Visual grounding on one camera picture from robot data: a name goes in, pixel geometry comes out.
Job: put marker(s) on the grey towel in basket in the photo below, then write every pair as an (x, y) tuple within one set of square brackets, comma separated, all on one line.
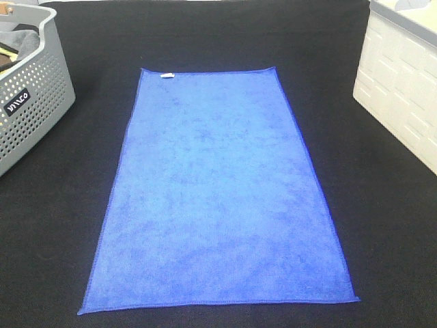
[(20, 43)]

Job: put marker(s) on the blue microfibre towel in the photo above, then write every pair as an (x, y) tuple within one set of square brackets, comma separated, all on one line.
[(215, 201)]

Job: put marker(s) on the white plastic storage box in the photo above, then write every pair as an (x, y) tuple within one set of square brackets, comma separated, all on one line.
[(396, 76)]

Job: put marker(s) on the brown and yellow folded cloths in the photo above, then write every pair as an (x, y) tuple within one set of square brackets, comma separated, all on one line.
[(8, 57)]

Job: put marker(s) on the black table cover cloth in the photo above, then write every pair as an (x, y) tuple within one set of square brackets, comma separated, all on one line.
[(381, 197)]

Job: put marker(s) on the grey perforated laundry basket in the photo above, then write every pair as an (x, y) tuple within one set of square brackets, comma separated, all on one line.
[(37, 91)]

